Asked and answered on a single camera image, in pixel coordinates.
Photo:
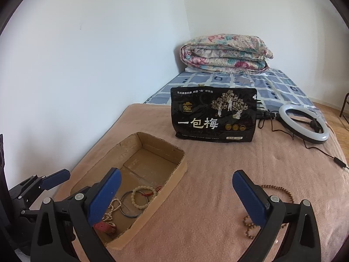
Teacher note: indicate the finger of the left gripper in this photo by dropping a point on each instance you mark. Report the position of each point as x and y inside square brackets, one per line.
[55, 179]

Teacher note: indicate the floral folded quilt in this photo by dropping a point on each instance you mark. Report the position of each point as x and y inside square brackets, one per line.
[226, 53]

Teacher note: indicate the black clothes rack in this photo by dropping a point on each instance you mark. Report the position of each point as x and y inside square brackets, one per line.
[345, 102]

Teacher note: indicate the red pouch in box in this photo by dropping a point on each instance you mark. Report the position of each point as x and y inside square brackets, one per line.
[108, 228]

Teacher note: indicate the blue checkered bed sheet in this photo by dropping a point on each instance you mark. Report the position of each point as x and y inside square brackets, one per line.
[274, 88]

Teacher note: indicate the black snack bag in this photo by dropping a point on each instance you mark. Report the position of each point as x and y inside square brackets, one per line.
[218, 115]

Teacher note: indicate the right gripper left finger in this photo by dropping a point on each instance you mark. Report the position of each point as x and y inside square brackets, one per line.
[58, 221]

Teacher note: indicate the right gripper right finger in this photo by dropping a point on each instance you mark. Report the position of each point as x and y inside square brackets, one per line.
[301, 241]

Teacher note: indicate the white ring light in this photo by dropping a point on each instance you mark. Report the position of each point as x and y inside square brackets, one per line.
[304, 123]

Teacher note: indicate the cardboard box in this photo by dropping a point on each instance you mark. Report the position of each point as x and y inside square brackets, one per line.
[150, 170]

